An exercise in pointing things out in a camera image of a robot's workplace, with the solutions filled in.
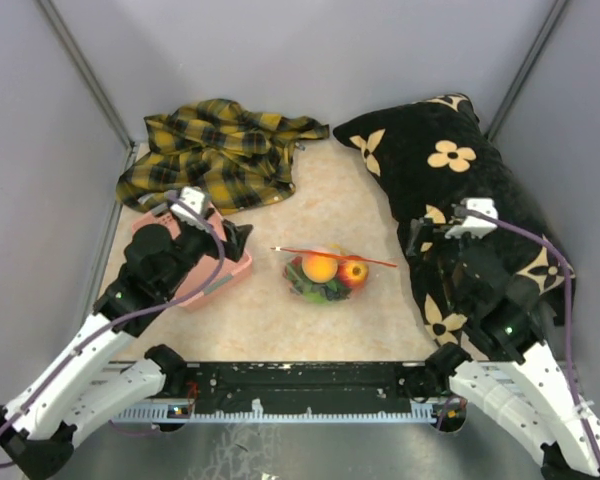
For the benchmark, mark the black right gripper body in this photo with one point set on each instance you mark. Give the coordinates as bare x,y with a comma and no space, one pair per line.
449,254

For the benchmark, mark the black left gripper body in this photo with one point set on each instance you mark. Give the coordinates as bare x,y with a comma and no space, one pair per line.
192,244

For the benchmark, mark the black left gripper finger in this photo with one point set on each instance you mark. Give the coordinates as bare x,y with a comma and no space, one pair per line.
236,236
233,252

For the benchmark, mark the pink plastic basket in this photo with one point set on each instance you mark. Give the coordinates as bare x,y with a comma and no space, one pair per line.
229,275

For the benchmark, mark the red toy fruit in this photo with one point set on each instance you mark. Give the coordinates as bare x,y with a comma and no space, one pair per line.
353,274

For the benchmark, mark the yellow-orange toy peach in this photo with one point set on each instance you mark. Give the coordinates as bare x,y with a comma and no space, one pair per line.
319,268

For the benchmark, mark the red toy cherry bunch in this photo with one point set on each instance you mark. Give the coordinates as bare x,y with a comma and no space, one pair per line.
334,290

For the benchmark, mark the clear orange-zipper zip bag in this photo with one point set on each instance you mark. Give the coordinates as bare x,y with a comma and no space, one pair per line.
335,251

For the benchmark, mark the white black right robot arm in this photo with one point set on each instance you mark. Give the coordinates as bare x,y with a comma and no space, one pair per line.
506,367

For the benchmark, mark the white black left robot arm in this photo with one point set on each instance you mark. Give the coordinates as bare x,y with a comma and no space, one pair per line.
42,427

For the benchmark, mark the black floral pillow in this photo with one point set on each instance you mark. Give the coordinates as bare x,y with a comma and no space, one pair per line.
428,155

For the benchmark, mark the yellow plaid shirt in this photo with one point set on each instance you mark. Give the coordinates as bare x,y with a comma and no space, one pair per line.
242,159

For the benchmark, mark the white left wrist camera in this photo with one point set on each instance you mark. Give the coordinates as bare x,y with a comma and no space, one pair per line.
191,206

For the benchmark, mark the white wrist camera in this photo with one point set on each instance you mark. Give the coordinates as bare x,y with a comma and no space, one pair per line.
473,216
191,206

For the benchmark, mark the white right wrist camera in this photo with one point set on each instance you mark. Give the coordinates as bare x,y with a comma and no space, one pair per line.
473,216

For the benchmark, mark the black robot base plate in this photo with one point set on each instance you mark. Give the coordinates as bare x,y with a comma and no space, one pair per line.
317,387

